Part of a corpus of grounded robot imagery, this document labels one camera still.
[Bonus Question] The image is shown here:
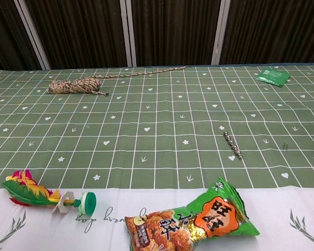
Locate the green foil sachet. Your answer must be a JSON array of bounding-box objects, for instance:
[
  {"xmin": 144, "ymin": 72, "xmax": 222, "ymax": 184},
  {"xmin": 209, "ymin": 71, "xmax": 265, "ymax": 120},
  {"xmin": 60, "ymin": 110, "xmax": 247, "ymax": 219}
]
[{"xmin": 255, "ymin": 66, "xmax": 291, "ymax": 88}]

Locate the green orange snack bag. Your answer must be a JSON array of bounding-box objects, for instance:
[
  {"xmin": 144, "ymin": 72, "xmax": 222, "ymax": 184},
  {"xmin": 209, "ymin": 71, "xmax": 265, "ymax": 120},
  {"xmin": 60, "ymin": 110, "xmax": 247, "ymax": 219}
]
[{"xmin": 124, "ymin": 177, "xmax": 261, "ymax": 251}]

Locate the green grid tablecloth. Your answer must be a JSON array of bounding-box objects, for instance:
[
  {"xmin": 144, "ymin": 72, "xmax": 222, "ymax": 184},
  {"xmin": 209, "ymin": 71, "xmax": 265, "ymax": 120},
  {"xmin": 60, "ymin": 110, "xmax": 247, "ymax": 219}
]
[{"xmin": 0, "ymin": 64, "xmax": 314, "ymax": 251}]

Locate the white partition frame post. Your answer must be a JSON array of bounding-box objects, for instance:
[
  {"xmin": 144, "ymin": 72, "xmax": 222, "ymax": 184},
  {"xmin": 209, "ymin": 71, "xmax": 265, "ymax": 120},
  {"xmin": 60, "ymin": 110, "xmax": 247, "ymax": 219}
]
[
  {"xmin": 14, "ymin": 0, "xmax": 52, "ymax": 71},
  {"xmin": 119, "ymin": 0, "xmax": 138, "ymax": 67},
  {"xmin": 211, "ymin": 0, "xmax": 232, "ymax": 66}
]

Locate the braided beige rope bundle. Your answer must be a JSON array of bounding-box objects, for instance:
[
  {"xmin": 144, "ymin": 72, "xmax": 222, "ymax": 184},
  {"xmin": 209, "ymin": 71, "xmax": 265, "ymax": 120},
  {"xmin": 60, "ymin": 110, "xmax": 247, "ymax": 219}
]
[{"xmin": 46, "ymin": 65, "xmax": 188, "ymax": 97}]

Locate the dark slatted partition panel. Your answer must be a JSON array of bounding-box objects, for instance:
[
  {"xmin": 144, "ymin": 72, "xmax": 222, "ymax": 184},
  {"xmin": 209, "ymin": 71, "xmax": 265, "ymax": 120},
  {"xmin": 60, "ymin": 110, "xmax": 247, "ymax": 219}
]
[
  {"xmin": 219, "ymin": 0, "xmax": 314, "ymax": 65},
  {"xmin": 130, "ymin": 0, "xmax": 223, "ymax": 67},
  {"xmin": 0, "ymin": 0, "xmax": 41, "ymax": 71},
  {"xmin": 25, "ymin": 0, "xmax": 129, "ymax": 70}
]

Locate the colourful feather shuttlecock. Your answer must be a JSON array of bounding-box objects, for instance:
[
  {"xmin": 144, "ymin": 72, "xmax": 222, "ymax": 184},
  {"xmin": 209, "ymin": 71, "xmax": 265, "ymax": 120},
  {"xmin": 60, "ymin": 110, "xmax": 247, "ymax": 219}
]
[{"xmin": 2, "ymin": 169, "xmax": 98, "ymax": 215}]

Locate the beaded metal chain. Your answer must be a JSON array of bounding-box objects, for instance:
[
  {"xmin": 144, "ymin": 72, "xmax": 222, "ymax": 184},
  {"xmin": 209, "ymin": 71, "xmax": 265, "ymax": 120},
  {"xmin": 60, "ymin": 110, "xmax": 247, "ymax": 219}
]
[{"xmin": 223, "ymin": 131, "xmax": 244, "ymax": 159}]

